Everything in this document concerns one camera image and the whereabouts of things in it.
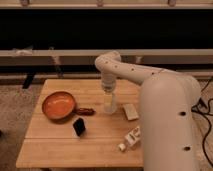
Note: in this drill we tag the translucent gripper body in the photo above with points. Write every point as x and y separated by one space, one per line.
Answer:
108 86

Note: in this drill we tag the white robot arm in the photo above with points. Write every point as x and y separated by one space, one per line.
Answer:
165 101

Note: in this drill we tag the black eraser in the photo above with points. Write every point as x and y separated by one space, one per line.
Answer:
79 126

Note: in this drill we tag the white sponge block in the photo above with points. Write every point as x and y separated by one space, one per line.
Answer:
130 112

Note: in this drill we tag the white plastic bottle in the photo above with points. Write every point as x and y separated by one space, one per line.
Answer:
131 139

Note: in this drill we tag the wooden table top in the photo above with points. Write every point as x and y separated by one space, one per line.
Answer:
50 145

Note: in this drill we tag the orange pan with red handle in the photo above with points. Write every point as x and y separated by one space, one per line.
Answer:
61 104

